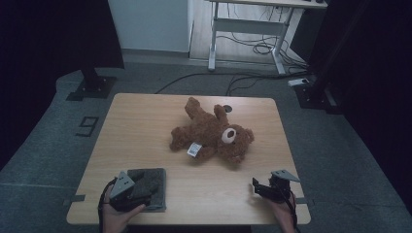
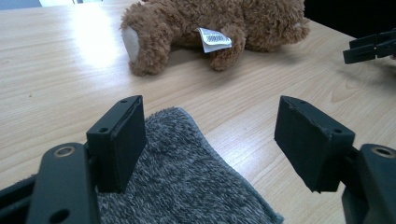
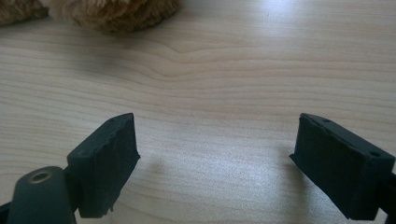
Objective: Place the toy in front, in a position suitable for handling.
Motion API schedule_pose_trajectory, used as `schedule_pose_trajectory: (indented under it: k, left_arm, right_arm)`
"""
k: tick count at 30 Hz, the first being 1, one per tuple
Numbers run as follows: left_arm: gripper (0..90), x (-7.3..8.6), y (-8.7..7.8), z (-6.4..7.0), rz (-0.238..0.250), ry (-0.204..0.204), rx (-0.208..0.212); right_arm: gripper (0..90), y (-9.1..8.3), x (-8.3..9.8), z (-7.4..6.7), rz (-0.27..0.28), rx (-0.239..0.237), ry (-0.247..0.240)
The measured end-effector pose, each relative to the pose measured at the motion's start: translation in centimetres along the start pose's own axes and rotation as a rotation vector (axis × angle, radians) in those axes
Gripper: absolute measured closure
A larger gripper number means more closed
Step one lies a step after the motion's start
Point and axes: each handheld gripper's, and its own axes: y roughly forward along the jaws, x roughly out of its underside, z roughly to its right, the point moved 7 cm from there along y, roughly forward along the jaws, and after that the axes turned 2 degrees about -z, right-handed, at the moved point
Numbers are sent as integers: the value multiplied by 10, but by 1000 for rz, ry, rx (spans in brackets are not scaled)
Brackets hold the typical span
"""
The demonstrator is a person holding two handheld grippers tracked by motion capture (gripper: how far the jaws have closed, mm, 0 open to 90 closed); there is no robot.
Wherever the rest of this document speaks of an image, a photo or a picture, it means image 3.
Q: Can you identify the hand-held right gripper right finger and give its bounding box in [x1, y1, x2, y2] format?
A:
[289, 112, 396, 221]

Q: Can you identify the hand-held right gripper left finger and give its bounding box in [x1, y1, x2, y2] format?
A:
[66, 112, 141, 218]

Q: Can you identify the brown plush teddy bear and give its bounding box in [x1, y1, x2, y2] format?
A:
[0, 0, 183, 34]

